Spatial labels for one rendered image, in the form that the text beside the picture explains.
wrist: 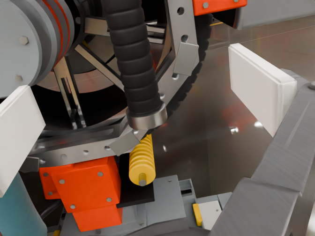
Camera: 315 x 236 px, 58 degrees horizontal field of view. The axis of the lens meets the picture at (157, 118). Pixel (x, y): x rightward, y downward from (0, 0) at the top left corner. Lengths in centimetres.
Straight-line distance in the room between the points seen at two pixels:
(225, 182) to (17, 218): 98
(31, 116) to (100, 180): 44
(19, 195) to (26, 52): 27
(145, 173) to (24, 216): 24
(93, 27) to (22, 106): 44
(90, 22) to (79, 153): 26
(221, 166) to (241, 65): 129
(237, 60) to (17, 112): 12
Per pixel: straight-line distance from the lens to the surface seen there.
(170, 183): 103
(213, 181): 136
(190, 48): 51
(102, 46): 77
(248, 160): 148
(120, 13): 27
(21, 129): 17
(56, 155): 61
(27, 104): 19
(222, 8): 51
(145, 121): 29
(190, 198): 105
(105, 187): 63
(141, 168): 62
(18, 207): 56
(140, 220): 92
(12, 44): 38
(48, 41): 40
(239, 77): 17
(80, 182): 62
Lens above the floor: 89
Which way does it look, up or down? 27 degrees down
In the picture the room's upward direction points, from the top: 12 degrees counter-clockwise
